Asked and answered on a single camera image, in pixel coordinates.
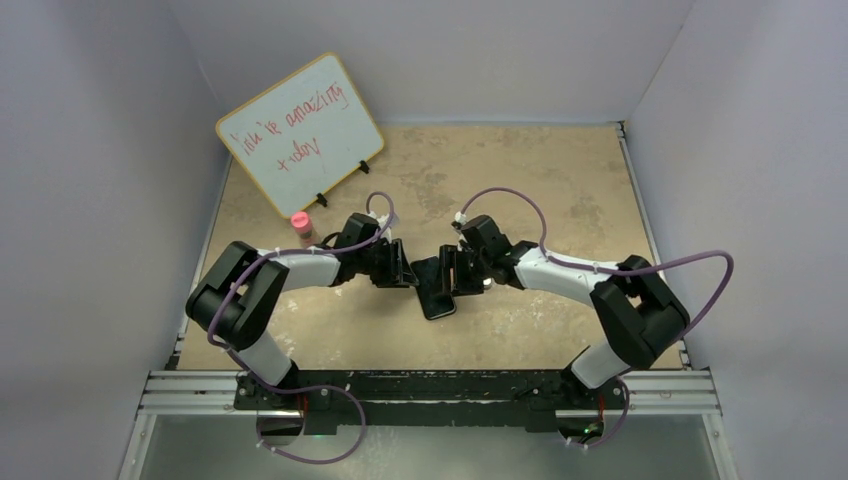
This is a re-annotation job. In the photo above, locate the black phone case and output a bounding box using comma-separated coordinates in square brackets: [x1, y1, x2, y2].
[410, 256, 443, 300]

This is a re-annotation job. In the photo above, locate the pink capped bottle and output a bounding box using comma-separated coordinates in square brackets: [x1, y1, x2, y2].
[290, 211, 320, 248]

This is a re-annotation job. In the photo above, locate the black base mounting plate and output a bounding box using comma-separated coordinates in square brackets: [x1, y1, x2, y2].
[234, 369, 625, 439]

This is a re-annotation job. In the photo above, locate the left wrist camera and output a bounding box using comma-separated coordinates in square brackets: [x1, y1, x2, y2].
[368, 211, 398, 229]

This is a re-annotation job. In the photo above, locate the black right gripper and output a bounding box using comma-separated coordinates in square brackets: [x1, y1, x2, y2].
[432, 244, 492, 297]

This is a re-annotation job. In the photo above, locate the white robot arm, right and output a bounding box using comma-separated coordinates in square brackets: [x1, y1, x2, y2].
[436, 215, 691, 407]

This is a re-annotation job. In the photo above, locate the whiteboard with red writing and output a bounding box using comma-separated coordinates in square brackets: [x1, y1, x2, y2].
[215, 52, 385, 218]

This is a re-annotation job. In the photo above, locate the black smartphone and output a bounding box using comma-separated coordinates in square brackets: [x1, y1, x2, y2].
[416, 285, 456, 321]

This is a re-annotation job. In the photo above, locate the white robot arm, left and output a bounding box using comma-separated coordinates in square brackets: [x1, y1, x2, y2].
[185, 213, 419, 409]

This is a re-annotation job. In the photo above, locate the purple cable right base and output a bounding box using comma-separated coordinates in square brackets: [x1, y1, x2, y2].
[566, 377, 631, 452]

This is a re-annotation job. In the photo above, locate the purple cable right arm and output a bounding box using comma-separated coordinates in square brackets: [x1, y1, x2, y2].
[453, 187, 735, 346]

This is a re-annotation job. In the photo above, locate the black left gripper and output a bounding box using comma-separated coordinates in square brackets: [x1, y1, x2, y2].
[355, 239, 416, 288]

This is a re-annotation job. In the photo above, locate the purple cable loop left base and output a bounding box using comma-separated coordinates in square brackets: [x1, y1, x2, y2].
[256, 383, 367, 465]

